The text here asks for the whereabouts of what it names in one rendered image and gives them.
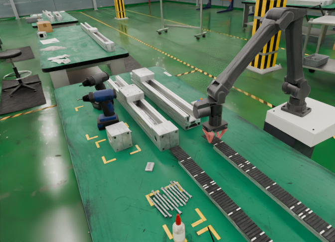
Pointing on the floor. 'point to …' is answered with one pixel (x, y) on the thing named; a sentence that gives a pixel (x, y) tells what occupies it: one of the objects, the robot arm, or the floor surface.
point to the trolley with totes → (317, 65)
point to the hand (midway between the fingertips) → (214, 139)
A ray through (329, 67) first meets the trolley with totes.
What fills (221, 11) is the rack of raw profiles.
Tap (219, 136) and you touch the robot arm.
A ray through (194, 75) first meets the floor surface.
